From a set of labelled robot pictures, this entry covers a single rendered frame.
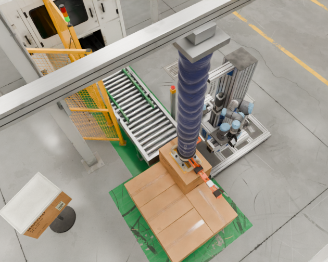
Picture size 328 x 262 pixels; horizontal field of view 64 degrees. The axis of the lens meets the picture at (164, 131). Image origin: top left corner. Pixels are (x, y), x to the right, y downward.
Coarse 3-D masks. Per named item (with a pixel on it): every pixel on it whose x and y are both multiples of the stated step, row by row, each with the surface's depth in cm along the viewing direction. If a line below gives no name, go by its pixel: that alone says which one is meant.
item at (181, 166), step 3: (174, 150) 335; (171, 153) 333; (177, 153) 333; (171, 156) 331; (174, 156) 331; (177, 156) 329; (174, 159) 329; (177, 162) 327; (183, 162) 326; (180, 165) 324; (183, 165) 322; (186, 165) 325; (180, 168) 323; (183, 168) 322; (183, 171) 321
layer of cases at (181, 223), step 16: (144, 176) 364; (160, 176) 363; (128, 192) 384; (144, 192) 352; (160, 192) 352; (176, 192) 351; (192, 192) 350; (208, 192) 349; (144, 208) 342; (160, 208) 341; (176, 208) 340; (192, 208) 341; (208, 208) 339; (224, 208) 338; (160, 224) 331; (176, 224) 331; (192, 224) 330; (208, 224) 329; (224, 224) 329; (160, 240) 322; (176, 240) 321; (192, 240) 321; (176, 256) 312
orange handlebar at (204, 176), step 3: (198, 138) 330; (198, 141) 327; (189, 159) 316; (192, 159) 316; (195, 162) 313; (192, 165) 313; (201, 171) 308; (204, 174) 305; (201, 177) 305; (204, 177) 303; (207, 177) 304; (204, 180) 302; (213, 186) 298; (219, 198) 292
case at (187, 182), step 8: (168, 144) 343; (176, 144) 342; (160, 152) 340; (168, 152) 337; (160, 160) 366; (168, 160) 331; (168, 168) 352; (176, 168) 325; (208, 168) 324; (176, 176) 335; (184, 176) 320; (192, 176) 320; (200, 176) 324; (208, 176) 352; (184, 184) 322; (192, 184) 328; (184, 192) 347
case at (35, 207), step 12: (36, 180) 315; (48, 180) 315; (24, 192) 308; (36, 192) 308; (48, 192) 308; (60, 192) 311; (12, 204) 302; (24, 204) 301; (36, 204) 301; (48, 204) 302; (60, 204) 325; (12, 216) 295; (24, 216) 295; (36, 216) 294; (48, 216) 316; (24, 228) 288; (36, 228) 307
